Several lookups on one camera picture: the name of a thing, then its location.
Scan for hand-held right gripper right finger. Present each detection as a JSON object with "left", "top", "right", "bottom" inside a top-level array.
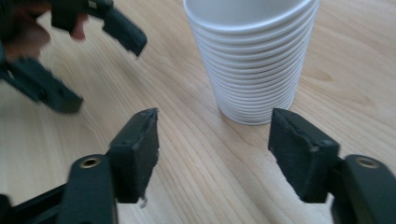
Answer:
[{"left": 268, "top": 107, "right": 341, "bottom": 203}]

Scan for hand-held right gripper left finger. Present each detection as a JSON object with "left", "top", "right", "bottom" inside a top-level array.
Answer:
[{"left": 106, "top": 107, "right": 161, "bottom": 204}]

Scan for stack of white paper cups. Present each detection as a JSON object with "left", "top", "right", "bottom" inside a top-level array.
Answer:
[{"left": 182, "top": 0, "right": 321, "bottom": 126}]

